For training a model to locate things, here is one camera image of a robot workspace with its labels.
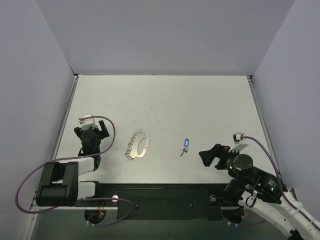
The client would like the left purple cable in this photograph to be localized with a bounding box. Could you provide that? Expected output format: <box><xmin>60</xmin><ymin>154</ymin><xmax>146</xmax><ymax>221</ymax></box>
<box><xmin>15</xmin><ymin>115</ymin><xmax>137</xmax><ymax>228</ymax></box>

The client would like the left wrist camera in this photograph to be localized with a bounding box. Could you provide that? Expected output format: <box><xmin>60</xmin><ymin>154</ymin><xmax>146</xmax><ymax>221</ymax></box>
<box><xmin>78</xmin><ymin>114</ymin><xmax>97</xmax><ymax>131</ymax></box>

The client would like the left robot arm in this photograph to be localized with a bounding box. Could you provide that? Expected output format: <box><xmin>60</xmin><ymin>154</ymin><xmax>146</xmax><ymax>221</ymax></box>
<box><xmin>35</xmin><ymin>119</ymin><xmax>110</xmax><ymax>207</ymax></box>

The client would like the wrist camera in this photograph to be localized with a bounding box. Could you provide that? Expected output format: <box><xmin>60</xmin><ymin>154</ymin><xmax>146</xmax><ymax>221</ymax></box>
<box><xmin>228</xmin><ymin>132</ymin><xmax>249</xmax><ymax>153</ymax></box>
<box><xmin>78</xmin><ymin>114</ymin><xmax>97</xmax><ymax>131</ymax></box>

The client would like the silver key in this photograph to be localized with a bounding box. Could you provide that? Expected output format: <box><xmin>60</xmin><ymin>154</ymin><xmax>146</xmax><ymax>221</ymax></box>
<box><xmin>180</xmin><ymin>147</ymin><xmax>188</xmax><ymax>157</ymax></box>

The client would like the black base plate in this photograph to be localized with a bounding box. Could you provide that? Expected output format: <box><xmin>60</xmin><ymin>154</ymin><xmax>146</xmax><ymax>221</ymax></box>
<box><xmin>75</xmin><ymin>183</ymin><xmax>245</xmax><ymax>223</ymax></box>

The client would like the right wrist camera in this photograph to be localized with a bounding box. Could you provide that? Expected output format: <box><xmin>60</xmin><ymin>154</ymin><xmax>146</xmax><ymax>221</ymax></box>
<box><xmin>228</xmin><ymin>132</ymin><xmax>249</xmax><ymax>153</ymax></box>

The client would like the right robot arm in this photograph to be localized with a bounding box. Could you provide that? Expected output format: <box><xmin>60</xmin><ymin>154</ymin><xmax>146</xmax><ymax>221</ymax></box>
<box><xmin>199</xmin><ymin>144</ymin><xmax>320</xmax><ymax>240</ymax></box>

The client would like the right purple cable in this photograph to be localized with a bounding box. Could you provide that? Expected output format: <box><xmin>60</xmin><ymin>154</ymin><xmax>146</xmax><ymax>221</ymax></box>
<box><xmin>241</xmin><ymin>135</ymin><xmax>320</xmax><ymax>226</ymax></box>

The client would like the purple cable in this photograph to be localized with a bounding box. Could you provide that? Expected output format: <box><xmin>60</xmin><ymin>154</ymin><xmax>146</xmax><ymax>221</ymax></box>
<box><xmin>241</xmin><ymin>135</ymin><xmax>320</xmax><ymax>226</ymax></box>
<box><xmin>15</xmin><ymin>115</ymin><xmax>137</xmax><ymax>228</ymax></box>

